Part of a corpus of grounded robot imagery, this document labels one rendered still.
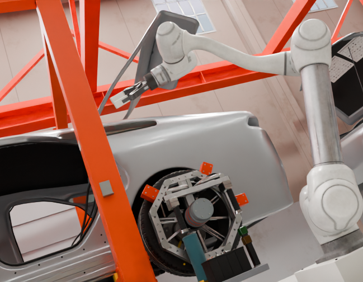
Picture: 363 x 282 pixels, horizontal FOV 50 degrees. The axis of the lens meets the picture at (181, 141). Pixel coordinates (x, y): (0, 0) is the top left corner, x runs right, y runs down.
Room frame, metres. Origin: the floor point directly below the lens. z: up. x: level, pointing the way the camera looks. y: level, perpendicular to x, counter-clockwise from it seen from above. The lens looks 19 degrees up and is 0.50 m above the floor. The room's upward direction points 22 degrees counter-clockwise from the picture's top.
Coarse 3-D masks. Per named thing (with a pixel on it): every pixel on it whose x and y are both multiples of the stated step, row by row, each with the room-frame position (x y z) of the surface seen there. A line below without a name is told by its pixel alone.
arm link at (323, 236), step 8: (304, 192) 1.51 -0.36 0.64; (304, 200) 1.51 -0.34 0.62; (304, 208) 1.51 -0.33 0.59; (304, 216) 1.56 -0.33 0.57; (312, 224) 1.49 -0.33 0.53; (320, 232) 1.49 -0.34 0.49; (328, 232) 1.46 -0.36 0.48; (344, 232) 1.48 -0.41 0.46; (320, 240) 1.53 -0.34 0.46; (328, 240) 1.50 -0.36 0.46
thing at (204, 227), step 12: (192, 180) 2.51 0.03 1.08; (204, 192) 2.65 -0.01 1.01; (216, 192) 2.55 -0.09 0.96; (216, 204) 2.67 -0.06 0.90; (216, 216) 2.76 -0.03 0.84; (228, 216) 2.56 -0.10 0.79; (192, 228) 2.53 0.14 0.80; (204, 228) 2.51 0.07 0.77; (228, 228) 2.55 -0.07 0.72; (168, 240) 2.43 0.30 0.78
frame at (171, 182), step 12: (168, 180) 2.36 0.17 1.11; (180, 180) 2.39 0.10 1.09; (156, 204) 2.32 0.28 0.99; (228, 204) 2.52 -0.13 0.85; (156, 216) 2.31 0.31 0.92; (240, 216) 2.49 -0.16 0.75; (156, 228) 2.30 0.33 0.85; (228, 240) 2.44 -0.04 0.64; (168, 252) 2.36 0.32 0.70; (180, 252) 2.33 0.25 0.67; (216, 252) 2.41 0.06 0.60
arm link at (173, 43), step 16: (160, 32) 1.33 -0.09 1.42; (176, 32) 1.34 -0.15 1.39; (160, 48) 1.39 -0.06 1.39; (176, 48) 1.38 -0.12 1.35; (192, 48) 1.40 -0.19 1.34; (208, 48) 1.41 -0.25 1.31; (224, 48) 1.42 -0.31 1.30; (240, 64) 1.49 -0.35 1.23; (256, 64) 1.50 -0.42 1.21; (272, 64) 1.49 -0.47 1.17
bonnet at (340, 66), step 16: (352, 32) 4.07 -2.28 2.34; (336, 48) 4.42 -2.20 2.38; (352, 48) 4.39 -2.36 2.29; (336, 64) 4.70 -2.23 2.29; (352, 64) 4.65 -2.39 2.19; (336, 80) 4.99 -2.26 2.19; (352, 80) 4.91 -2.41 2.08; (336, 96) 5.28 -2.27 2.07; (352, 96) 5.16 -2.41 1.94; (336, 112) 5.52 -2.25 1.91; (352, 112) 5.41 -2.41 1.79
